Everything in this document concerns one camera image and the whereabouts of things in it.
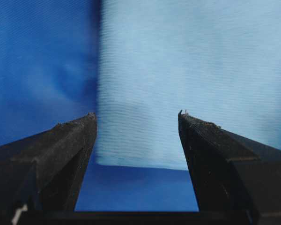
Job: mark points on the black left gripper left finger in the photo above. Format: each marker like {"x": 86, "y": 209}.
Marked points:
{"x": 45, "y": 171}

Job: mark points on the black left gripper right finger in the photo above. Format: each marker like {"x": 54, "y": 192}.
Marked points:
{"x": 236, "y": 180}

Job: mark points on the light blue towel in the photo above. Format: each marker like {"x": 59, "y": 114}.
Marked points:
{"x": 218, "y": 60}

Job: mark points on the blue table cloth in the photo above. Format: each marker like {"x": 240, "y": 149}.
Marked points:
{"x": 48, "y": 75}

